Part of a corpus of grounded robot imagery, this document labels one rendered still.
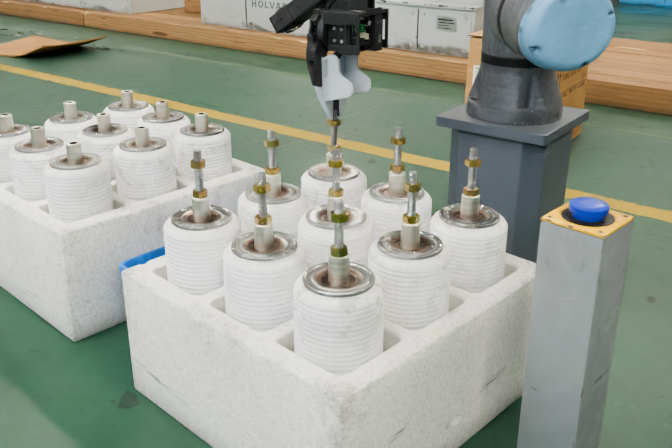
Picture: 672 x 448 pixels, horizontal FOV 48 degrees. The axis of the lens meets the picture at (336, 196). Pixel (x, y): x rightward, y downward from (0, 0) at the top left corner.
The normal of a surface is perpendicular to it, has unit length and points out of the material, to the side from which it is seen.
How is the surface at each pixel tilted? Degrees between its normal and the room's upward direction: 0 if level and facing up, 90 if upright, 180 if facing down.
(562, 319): 90
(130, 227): 90
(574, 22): 97
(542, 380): 90
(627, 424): 0
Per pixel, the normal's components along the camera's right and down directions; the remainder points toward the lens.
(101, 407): 0.00, -0.93
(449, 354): 0.72, 0.26
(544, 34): 0.06, 0.48
